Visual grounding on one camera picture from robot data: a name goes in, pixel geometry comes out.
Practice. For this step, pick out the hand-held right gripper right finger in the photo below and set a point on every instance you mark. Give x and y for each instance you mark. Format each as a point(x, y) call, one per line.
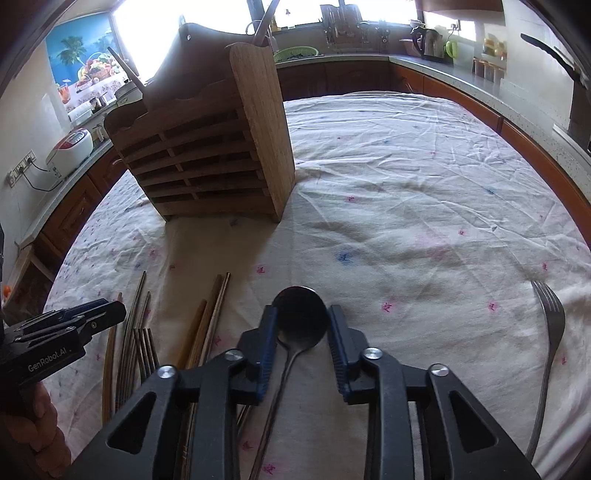
point(335, 353)

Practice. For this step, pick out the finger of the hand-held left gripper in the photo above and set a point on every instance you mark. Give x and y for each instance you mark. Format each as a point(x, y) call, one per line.
point(74, 310)
point(108, 317)

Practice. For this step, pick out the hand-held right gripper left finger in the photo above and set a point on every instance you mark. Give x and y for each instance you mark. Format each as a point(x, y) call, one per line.
point(266, 353)

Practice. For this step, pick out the metal spoon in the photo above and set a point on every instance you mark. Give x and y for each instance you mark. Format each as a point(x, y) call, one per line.
point(300, 323)

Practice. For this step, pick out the bamboo utensil holder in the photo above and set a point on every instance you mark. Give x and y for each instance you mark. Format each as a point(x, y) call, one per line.
point(207, 138)

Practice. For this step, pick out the person's left hand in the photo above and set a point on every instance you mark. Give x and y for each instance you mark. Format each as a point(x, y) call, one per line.
point(39, 429)

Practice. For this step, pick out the metal fork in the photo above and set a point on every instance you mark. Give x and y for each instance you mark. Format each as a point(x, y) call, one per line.
point(147, 346)
point(554, 323)

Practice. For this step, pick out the white floral tablecloth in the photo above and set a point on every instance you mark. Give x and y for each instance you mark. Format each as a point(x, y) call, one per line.
point(392, 207)

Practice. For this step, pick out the white red rice cooker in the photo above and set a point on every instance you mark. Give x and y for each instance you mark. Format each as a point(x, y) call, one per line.
point(69, 150)

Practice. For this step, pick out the kitchen window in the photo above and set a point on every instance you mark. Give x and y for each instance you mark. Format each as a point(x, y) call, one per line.
point(147, 27)

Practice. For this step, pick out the green colander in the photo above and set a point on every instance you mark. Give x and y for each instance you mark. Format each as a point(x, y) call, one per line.
point(295, 53)

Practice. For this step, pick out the spice jar set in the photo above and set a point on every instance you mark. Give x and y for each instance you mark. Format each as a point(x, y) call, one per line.
point(489, 69)

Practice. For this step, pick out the steel electric kettle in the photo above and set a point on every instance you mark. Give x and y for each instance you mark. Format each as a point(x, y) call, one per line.
point(424, 41)

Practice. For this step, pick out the metal kitchen faucet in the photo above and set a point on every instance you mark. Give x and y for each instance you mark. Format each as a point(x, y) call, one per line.
point(251, 26)

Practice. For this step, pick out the metal dish rack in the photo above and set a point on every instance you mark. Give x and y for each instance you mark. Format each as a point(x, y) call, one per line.
point(341, 25)

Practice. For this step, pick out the wall socket strip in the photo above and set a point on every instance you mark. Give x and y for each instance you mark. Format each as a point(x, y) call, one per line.
point(19, 168)

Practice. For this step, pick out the tropical fruit wall poster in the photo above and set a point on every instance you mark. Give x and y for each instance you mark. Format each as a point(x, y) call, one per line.
point(76, 46)

